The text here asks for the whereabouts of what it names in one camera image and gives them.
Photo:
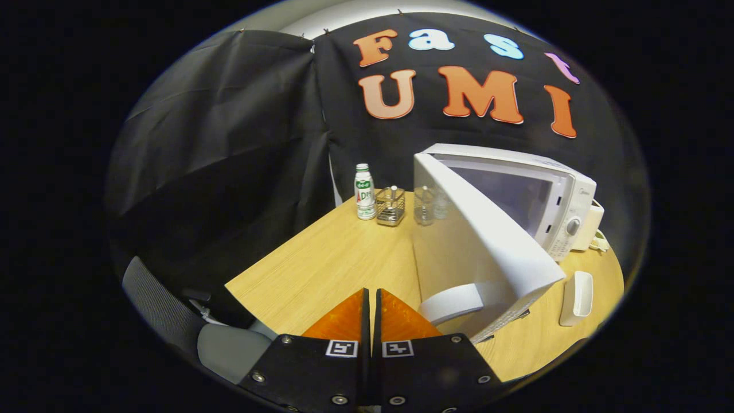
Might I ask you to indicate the white rectangular dish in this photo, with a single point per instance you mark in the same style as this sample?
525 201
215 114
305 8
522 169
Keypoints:
567 301

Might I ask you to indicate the grey office chair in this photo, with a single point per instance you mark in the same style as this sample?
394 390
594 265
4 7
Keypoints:
229 350

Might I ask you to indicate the white bottle green label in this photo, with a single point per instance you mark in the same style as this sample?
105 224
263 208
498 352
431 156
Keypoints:
364 195

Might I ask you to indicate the white microwave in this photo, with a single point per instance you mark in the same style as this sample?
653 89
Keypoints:
487 229

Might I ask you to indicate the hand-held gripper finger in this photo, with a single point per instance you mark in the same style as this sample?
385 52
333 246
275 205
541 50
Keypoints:
378 327
366 327

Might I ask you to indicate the white toaster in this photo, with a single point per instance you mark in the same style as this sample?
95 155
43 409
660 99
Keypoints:
593 221

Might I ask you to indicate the clear glass cup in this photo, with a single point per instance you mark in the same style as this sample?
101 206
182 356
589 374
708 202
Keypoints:
424 212

